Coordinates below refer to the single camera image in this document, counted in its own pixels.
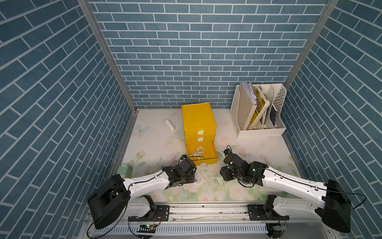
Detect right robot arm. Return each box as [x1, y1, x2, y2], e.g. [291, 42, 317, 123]
[220, 149, 355, 233]

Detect white perforated file organizer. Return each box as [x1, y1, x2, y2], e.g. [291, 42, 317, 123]
[230, 83, 287, 138]

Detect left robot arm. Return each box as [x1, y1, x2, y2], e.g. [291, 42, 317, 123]
[88, 155, 197, 230]

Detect green and cream box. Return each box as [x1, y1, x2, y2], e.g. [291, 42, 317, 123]
[117, 165, 133, 179]

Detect small white rectangular device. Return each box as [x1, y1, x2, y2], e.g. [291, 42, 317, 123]
[165, 119, 175, 132]

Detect beige folder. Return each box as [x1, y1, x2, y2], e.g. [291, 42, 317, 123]
[237, 82, 257, 130]

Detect yellow drawer cabinet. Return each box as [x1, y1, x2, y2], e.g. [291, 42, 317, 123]
[182, 103, 218, 166]

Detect yellow covered book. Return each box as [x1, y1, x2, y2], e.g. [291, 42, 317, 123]
[250, 86, 270, 129]

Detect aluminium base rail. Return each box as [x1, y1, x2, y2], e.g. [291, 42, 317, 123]
[79, 203, 340, 239]

